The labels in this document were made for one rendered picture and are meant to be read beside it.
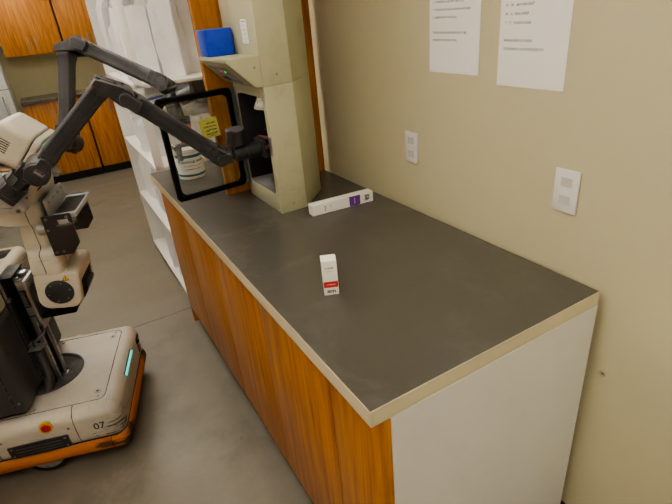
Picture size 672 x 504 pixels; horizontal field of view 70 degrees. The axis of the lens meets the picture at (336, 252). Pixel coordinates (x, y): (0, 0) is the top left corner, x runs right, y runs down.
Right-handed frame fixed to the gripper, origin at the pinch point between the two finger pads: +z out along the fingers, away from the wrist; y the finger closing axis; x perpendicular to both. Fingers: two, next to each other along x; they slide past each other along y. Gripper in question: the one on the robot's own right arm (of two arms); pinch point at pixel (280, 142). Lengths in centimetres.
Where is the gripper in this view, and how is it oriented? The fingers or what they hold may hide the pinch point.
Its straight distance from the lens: 197.8
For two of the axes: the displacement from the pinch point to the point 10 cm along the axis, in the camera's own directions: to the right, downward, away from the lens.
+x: 1.2, 8.8, 4.7
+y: -5.0, -3.6, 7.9
